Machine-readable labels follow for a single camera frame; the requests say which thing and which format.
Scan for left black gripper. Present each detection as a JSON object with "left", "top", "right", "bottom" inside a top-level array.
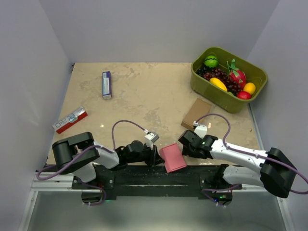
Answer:
[{"left": 127, "top": 142, "right": 165, "bottom": 167}]

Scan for pink paper box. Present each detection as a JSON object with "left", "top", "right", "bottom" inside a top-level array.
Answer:
[{"left": 159, "top": 143, "right": 187, "bottom": 173}]

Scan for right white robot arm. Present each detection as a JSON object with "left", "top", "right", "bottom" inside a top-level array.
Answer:
[{"left": 179, "top": 130, "right": 295, "bottom": 198}]

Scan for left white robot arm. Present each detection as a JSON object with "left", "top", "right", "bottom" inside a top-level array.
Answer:
[{"left": 52, "top": 132, "right": 164, "bottom": 189}]

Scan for brown cardboard box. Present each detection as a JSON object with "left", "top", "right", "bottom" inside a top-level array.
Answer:
[{"left": 181, "top": 99, "right": 212, "bottom": 130}]

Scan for purple toothpaste box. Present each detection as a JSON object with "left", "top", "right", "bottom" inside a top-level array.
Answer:
[{"left": 102, "top": 71, "right": 112, "bottom": 100}]

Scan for red white toothpaste box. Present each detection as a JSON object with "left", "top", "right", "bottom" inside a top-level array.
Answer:
[{"left": 52, "top": 107, "right": 88, "bottom": 134}]

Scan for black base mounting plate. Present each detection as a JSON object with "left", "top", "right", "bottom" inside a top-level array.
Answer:
[{"left": 72, "top": 164, "right": 242, "bottom": 204}]

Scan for olive green plastic bin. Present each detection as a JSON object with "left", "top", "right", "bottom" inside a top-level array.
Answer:
[{"left": 190, "top": 47, "right": 268, "bottom": 114}]

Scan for yellow toy mango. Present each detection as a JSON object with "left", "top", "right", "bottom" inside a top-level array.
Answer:
[{"left": 210, "top": 77, "right": 228, "bottom": 92}]

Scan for dark purple toy grapes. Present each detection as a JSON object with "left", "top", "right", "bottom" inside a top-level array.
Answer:
[{"left": 196, "top": 66, "right": 241, "bottom": 96}]

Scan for red toy apple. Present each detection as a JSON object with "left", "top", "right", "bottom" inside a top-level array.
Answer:
[{"left": 237, "top": 91, "right": 251, "bottom": 100}]

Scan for orange toy lemon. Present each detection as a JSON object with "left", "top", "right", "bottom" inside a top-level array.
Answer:
[{"left": 243, "top": 82, "right": 256, "bottom": 95}]

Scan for red toy dragon fruit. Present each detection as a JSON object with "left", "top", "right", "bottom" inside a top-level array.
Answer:
[{"left": 227, "top": 59, "right": 246, "bottom": 90}]

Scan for green toy watermelon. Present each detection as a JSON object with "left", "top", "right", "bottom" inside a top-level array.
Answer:
[{"left": 204, "top": 55, "right": 218, "bottom": 68}]

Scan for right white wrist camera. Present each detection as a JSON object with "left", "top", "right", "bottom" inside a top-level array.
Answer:
[{"left": 193, "top": 121, "right": 207, "bottom": 139}]

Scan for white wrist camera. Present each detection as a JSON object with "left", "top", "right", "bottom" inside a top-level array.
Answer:
[
  {"left": 193, "top": 121, "right": 207, "bottom": 139},
  {"left": 144, "top": 132, "right": 159, "bottom": 149}
]

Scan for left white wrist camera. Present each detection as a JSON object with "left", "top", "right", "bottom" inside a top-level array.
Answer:
[{"left": 144, "top": 132, "right": 159, "bottom": 149}]

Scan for aluminium frame rail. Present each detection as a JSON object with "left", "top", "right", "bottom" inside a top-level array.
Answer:
[{"left": 30, "top": 105, "right": 286, "bottom": 200}]

